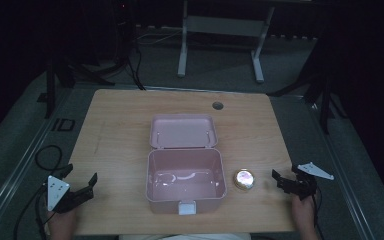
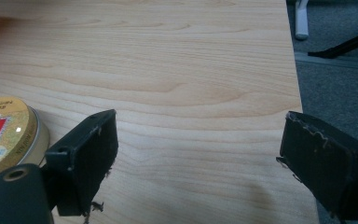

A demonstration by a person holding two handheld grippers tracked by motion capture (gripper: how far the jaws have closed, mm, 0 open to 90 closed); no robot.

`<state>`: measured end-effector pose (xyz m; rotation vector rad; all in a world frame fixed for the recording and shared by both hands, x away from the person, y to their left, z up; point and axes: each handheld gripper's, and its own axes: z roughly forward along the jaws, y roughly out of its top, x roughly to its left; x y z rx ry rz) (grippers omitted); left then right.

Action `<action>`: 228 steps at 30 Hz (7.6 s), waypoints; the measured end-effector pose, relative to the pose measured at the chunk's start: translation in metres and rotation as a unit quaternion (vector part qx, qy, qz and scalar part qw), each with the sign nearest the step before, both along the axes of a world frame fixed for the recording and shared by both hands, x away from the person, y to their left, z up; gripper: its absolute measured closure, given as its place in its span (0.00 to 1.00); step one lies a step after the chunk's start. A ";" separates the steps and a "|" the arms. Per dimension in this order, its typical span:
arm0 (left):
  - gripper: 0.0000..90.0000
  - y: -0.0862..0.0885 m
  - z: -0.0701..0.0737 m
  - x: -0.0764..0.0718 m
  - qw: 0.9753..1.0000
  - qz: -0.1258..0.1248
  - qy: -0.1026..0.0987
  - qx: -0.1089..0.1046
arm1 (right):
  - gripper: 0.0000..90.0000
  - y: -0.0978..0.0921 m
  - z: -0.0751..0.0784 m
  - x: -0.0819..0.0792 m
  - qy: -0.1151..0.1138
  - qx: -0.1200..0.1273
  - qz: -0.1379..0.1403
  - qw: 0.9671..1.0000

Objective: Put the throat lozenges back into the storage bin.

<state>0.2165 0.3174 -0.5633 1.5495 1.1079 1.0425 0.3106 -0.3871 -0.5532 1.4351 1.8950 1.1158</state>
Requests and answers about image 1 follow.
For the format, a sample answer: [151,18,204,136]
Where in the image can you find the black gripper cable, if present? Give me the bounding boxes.
[12,144,64,240]
[311,185,326,240]

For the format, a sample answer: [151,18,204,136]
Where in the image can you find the pink plastic box with lid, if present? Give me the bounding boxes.
[145,113,228,216]

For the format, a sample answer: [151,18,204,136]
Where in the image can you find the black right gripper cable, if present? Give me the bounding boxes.
[311,185,326,240]

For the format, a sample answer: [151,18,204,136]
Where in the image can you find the person's white clothing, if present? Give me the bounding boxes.
[118,232,253,240]

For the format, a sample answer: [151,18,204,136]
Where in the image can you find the black floor cables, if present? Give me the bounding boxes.
[114,19,147,92]

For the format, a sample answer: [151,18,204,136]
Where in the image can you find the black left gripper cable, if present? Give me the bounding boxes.
[12,144,64,240]

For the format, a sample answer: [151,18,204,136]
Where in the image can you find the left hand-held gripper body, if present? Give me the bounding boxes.
[46,175,95,215]

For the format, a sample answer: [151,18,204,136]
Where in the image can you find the black stand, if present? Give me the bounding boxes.
[267,59,349,135]
[36,56,116,120]

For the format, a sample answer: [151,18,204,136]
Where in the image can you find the person's right hand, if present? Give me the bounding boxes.
[291,194,318,232]

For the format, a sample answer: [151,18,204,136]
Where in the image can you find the black floor bracket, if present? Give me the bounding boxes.
[50,117,77,132]

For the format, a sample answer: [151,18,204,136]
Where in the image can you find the white metal desk frame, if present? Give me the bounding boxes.
[176,0,277,84]

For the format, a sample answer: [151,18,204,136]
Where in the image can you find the person's left hand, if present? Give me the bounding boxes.
[47,203,80,240]

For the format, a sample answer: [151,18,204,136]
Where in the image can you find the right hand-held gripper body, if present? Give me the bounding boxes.
[281,161,335,201]

